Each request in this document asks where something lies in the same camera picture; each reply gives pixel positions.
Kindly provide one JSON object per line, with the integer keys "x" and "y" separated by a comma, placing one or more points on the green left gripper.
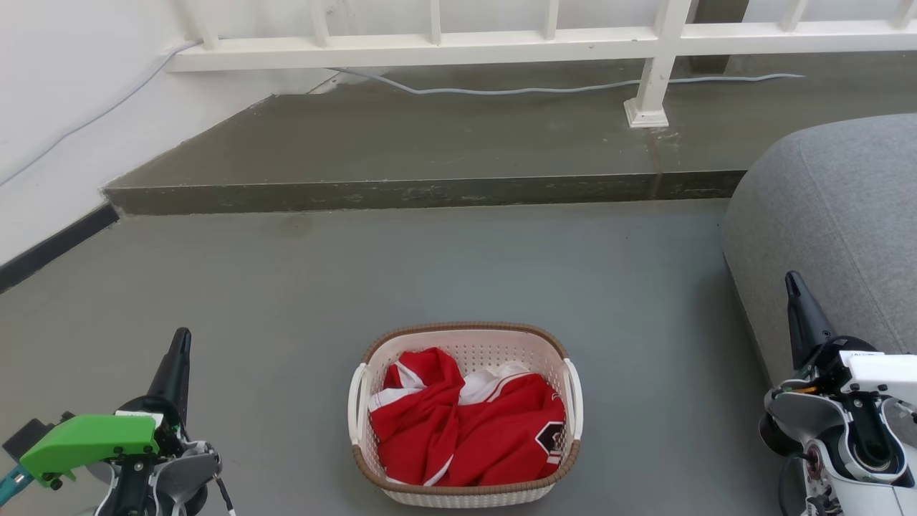
{"x": 93, "y": 437}

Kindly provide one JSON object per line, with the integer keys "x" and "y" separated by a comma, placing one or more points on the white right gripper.
{"x": 881, "y": 376}

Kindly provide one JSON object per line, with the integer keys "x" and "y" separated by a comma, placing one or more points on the white plastic laundry basket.
{"x": 466, "y": 347}

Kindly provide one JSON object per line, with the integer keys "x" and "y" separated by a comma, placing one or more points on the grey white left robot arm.
{"x": 172, "y": 480}

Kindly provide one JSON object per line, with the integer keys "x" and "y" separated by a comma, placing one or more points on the grey fabric sofa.
{"x": 838, "y": 229}

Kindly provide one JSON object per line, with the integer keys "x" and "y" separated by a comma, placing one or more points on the red and white jersey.
{"x": 480, "y": 437}

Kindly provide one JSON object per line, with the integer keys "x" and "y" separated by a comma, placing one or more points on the white wooden railing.
{"x": 430, "y": 50}

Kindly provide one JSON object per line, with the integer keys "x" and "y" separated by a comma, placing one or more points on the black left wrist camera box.
{"x": 27, "y": 437}

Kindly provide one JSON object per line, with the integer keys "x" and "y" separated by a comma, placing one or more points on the black wall baseboard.
{"x": 50, "y": 247}

